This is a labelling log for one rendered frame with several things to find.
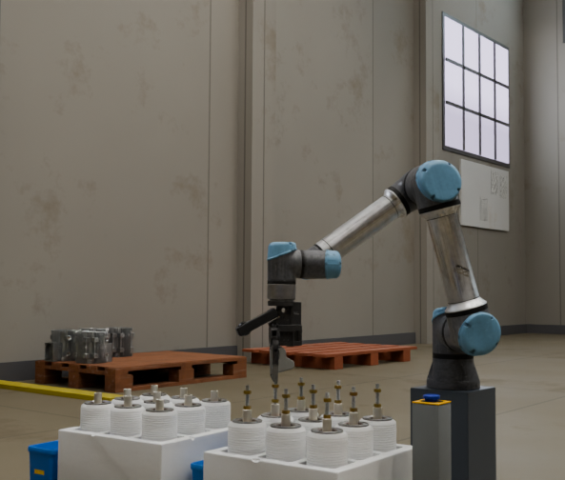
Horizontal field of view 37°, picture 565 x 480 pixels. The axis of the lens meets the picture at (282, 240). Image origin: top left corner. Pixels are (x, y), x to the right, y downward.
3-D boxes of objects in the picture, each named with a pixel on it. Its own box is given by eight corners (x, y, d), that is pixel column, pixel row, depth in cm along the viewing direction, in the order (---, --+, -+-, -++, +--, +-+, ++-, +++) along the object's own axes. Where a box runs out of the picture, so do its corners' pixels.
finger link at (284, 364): (295, 383, 216) (294, 347, 218) (272, 383, 215) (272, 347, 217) (293, 383, 219) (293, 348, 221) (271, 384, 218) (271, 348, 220)
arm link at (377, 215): (413, 163, 250) (281, 257, 241) (427, 157, 239) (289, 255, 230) (435, 195, 251) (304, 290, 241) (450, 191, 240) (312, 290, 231)
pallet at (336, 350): (332, 370, 596) (332, 354, 596) (239, 364, 649) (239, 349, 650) (418, 360, 694) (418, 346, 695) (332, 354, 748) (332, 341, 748)
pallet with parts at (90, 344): (171, 370, 601) (171, 324, 603) (252, 377, 548) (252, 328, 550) (29, 382, 515) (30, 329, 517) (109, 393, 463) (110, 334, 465)
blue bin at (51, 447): (100, 470, 269) (101, 431, 270) (126, 474, 263) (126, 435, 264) (24, 488, 245) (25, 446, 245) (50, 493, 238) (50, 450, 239)
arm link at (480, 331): (485, 347, 240) (436, 160, 240) (510, 350, 225) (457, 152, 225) (447, 358, 237) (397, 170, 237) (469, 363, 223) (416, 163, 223)
